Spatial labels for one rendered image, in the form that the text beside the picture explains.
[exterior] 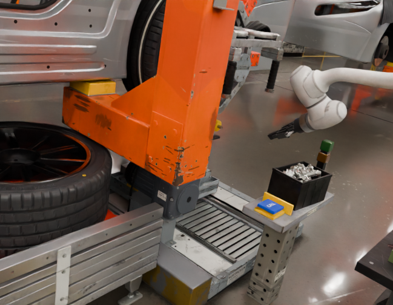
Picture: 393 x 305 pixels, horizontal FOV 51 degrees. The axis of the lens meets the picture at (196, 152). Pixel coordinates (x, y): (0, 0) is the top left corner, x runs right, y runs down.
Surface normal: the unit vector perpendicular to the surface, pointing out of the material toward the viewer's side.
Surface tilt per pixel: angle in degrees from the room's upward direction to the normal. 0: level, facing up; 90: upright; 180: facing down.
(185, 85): 90
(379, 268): 0
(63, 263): 90
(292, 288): 0
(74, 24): 90
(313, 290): 0
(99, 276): 90
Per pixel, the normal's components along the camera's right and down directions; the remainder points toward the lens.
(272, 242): -0.65, 0.18
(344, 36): -0.15, 0.54
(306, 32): -0.55, 0.50
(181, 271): 0.16, -0.92
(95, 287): 0.74, 0.36
